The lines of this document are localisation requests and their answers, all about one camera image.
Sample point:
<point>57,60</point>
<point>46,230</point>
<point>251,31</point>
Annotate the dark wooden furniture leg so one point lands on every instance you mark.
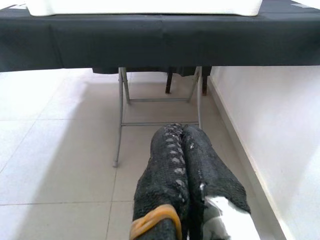
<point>169,80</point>
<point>205,82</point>

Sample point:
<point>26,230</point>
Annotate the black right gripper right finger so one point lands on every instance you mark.
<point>212,175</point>

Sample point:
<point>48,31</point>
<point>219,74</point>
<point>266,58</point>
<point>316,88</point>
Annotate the white plastic children table top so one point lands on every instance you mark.
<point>150,6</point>

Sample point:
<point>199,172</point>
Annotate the black tablecloth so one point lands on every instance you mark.
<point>150,37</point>

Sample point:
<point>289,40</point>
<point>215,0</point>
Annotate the yellow rubber band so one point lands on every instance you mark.
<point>155,212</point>

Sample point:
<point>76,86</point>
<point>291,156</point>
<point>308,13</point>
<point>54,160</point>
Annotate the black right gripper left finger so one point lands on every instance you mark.
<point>162,175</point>

